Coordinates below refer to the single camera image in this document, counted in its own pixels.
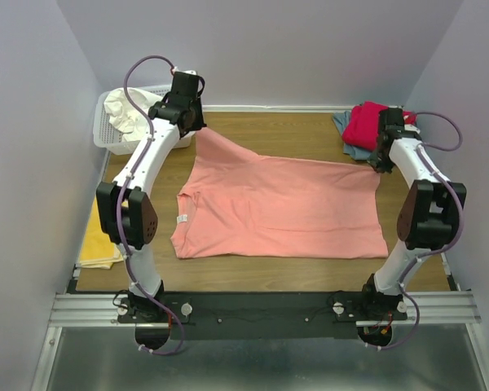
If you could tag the aluminium frame rail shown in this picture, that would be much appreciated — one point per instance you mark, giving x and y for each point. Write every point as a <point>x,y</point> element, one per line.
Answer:
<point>432,308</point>

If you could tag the folded red t shirt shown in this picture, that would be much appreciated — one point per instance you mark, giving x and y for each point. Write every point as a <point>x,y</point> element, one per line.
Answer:
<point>362,129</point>

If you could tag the pink t shirt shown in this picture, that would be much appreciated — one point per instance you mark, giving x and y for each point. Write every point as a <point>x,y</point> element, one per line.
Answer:
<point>236,201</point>

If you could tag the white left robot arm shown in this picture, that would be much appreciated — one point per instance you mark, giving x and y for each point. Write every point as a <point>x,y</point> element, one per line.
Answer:
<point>126,214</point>

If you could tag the folded blue t shirt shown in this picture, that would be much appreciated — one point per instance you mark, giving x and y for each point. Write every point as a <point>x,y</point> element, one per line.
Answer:
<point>341,120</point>

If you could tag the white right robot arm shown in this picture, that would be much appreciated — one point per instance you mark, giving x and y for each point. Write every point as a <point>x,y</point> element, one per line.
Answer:
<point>430,220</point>

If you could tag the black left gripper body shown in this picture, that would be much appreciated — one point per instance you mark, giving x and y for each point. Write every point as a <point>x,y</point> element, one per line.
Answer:
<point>198,118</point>

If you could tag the white plastic basket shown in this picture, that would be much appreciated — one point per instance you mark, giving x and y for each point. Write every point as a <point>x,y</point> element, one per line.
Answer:
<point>108,137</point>

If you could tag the white cloth in basket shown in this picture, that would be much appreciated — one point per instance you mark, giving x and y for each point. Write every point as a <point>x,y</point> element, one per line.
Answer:
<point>124,117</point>

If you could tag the folded yellow towel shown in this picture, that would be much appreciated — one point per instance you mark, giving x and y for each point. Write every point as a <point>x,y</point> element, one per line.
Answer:
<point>97,251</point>

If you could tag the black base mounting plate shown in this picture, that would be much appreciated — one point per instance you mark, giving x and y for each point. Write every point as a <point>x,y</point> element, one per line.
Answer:
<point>193,316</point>

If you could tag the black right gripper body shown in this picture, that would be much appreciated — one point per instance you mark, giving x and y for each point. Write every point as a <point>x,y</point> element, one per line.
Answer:
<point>381,163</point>

